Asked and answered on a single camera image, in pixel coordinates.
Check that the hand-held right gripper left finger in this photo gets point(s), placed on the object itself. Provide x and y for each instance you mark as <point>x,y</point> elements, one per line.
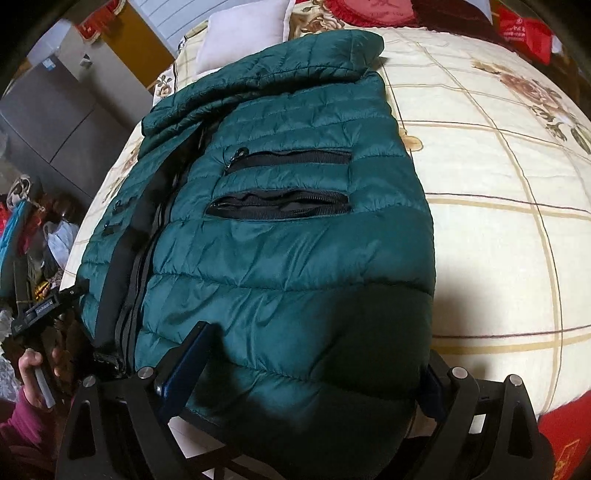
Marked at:
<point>184,374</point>

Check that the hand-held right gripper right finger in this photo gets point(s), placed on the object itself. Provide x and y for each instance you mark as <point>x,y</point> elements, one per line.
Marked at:
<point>431,392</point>

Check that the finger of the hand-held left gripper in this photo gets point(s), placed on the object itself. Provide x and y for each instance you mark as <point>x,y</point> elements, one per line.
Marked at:
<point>74,293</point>

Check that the green puffer jacket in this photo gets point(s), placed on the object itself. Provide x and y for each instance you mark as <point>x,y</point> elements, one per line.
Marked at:
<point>286,240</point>

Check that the person's left forearm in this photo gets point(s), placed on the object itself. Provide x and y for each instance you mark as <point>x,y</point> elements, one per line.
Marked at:
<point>23,434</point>

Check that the person's left hand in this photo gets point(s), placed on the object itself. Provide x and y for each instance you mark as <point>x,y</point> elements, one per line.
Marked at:
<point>30,369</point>

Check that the white plastic bag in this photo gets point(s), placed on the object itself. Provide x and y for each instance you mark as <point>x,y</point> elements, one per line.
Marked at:
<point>60,244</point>

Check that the blue bag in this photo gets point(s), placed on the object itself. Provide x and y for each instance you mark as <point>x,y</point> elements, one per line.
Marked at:
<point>14,230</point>

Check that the red bed skirt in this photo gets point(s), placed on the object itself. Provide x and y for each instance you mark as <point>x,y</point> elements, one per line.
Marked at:
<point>565,438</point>

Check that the grey cabinet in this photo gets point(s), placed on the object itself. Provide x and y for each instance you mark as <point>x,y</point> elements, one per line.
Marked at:
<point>60,124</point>

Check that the bed with floral sheet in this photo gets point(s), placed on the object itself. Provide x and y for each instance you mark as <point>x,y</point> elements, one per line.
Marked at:
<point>485,207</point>

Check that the orange wooden door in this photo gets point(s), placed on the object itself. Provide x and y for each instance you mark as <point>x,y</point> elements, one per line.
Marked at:
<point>138,41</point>

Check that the white pillow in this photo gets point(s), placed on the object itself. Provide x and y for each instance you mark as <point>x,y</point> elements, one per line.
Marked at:
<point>244,39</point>

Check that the red plastic bag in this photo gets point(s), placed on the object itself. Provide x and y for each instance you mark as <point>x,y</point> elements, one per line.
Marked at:
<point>526,32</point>

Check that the dark red blanket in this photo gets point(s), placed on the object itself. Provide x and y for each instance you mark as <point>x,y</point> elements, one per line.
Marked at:
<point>457,18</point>

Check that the red cushion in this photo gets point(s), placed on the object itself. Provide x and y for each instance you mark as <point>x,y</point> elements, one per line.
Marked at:
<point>374,9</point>

